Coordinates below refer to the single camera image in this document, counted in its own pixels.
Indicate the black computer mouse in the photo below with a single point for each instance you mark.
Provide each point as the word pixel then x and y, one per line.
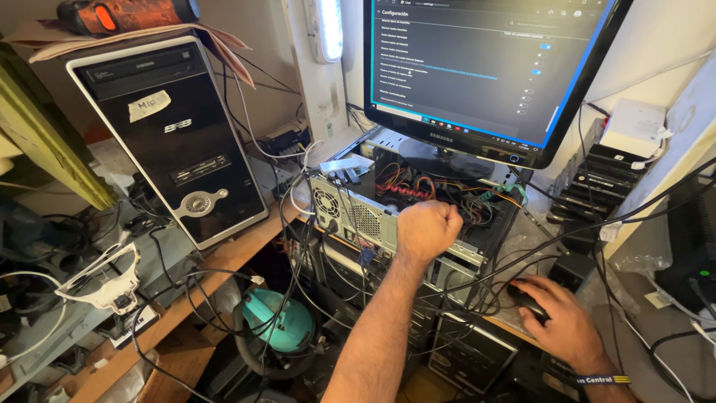
pixel 528 305

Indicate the black computer tower under table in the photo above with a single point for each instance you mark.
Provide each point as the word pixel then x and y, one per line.
pixel 470 352

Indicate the blue yellow wristband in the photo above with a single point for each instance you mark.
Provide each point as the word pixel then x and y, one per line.
pixel 604 380

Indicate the white power adapter box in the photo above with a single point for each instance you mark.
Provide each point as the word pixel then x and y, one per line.
pixel 635 128

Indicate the orange black flashlight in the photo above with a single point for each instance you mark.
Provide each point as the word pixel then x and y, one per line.
pixel 123 14

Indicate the green wooden plank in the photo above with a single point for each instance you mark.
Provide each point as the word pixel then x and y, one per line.
pixel 50 140

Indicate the white emergency lamp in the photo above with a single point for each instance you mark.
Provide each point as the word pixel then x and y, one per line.
pixel 324 28

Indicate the person's left fingers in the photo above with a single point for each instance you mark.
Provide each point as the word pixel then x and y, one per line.
pixel 447 215

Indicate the person's left hand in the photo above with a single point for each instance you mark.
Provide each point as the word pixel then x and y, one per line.
pixel 425 229

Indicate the white paper label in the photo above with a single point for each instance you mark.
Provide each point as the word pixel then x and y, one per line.
pixel 149 106

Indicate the small black adapter box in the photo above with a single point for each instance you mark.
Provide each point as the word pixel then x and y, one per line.
pixel 570 271

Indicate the black power strip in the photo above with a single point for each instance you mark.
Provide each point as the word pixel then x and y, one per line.
pixel 288 143

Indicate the teal vacuum cleaner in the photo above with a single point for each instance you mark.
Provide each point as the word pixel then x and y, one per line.
pixel 277 324

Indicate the black tower computer case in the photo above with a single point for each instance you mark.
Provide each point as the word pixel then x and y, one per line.
pixel 173 145

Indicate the black router with green light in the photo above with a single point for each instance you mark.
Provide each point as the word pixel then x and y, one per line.
pixel 691 246

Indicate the stack of black drives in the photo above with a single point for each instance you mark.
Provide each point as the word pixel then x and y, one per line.
pixel 598 184

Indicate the white plastic frame part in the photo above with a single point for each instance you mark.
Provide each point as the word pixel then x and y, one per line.
pixel 103 280

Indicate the black computer monitor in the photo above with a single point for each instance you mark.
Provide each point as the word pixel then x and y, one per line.
pixel 481 73

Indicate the person's right hand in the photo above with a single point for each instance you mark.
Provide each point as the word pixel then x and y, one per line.
pixel 559 319

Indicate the open metal computer case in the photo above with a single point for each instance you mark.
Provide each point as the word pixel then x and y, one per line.
pixel 414 212

